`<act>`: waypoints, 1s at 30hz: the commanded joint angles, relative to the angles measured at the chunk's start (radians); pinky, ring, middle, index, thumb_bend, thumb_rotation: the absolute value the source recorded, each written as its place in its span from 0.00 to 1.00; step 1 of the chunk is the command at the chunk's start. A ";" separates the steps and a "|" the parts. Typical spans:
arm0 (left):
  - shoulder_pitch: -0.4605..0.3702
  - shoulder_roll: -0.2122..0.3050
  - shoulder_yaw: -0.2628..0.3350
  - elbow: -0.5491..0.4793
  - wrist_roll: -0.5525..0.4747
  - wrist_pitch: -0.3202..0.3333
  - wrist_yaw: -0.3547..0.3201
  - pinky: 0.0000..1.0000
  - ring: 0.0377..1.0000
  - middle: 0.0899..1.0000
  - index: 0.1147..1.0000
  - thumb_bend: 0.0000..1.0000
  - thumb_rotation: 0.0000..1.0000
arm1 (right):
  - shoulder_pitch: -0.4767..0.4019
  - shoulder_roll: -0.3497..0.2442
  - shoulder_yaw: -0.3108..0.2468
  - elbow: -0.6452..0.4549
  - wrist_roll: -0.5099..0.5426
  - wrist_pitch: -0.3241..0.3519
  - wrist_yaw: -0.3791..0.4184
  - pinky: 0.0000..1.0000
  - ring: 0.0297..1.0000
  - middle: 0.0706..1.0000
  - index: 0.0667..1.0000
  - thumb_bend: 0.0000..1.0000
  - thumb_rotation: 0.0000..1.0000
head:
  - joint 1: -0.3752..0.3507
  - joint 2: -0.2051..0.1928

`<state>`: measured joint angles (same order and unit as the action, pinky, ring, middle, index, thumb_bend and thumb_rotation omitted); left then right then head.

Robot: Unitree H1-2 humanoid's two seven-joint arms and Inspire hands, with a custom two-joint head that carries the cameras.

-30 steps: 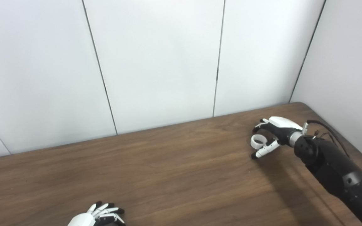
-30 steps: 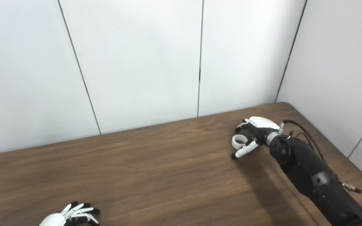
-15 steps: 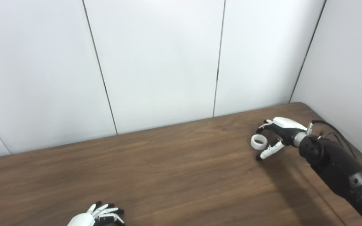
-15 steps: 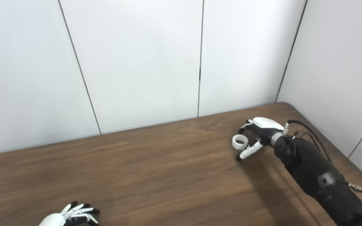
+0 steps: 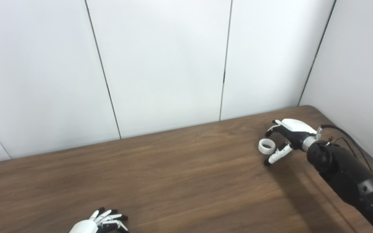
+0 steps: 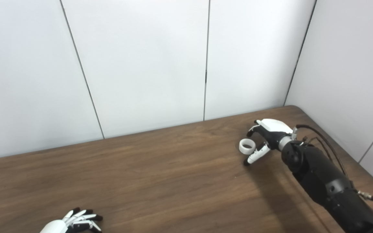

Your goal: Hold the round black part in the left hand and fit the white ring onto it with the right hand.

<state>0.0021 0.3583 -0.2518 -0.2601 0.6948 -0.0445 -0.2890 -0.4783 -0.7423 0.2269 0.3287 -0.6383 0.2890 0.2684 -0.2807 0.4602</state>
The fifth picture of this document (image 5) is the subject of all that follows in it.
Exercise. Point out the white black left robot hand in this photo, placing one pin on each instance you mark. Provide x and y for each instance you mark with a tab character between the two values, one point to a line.
83	226

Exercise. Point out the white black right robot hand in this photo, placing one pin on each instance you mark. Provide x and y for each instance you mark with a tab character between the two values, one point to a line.
298	129

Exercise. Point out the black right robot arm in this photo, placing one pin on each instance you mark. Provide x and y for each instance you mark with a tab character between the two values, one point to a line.
348	174

